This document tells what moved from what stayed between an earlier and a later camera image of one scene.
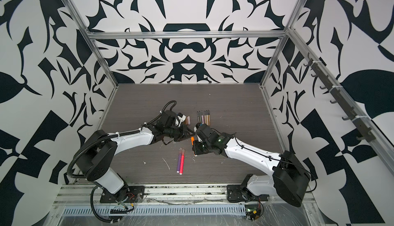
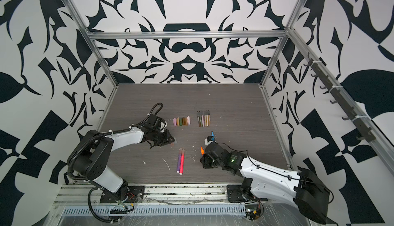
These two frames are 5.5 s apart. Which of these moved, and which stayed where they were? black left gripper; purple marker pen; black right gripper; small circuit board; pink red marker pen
Moved: black left gripper; black right gripper
Stayed: pink red marker pen; small circuit board; purple marker pen
